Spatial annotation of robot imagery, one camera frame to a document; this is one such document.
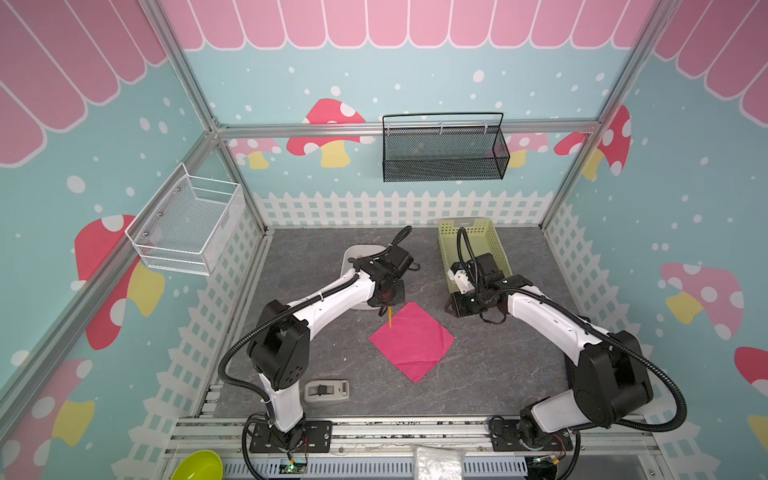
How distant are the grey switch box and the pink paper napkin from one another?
16 cm

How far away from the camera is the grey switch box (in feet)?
2.59

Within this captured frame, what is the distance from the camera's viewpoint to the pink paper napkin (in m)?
0.87
